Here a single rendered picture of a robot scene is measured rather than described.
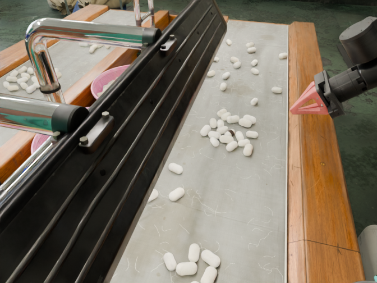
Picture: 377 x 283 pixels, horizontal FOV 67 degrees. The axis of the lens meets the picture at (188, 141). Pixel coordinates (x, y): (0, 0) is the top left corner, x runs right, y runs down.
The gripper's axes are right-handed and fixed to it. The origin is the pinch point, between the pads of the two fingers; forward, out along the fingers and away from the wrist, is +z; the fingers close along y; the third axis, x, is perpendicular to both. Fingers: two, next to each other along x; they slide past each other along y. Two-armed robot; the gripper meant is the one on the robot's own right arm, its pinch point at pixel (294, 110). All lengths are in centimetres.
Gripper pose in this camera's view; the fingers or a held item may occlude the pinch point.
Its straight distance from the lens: 70.0
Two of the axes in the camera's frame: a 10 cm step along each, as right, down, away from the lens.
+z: -7.2, 3.8, 5.7
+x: 6.4, 6.8, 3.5
